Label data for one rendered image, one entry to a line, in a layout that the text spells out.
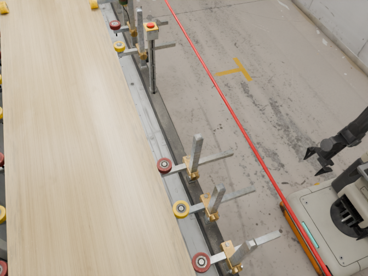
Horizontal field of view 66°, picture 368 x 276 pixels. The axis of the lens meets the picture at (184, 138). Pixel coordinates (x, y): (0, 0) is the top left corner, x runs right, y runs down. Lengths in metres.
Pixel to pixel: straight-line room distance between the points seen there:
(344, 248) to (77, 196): 1.73
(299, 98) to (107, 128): 2.26
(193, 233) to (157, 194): 0.36
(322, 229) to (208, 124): 1.32
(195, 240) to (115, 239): 0.48
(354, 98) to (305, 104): 0.59
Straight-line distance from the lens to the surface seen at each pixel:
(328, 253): 2.24
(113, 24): 2.31
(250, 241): 1.10
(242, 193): 1.52
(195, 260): 1.31
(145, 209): 1.38
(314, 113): 3.24
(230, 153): 1.65
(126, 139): 1.57
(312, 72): 3.69
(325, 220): 2.30
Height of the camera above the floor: 2.19
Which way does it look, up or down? 55 degrees down
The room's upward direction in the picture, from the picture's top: 6 degrees clockwise
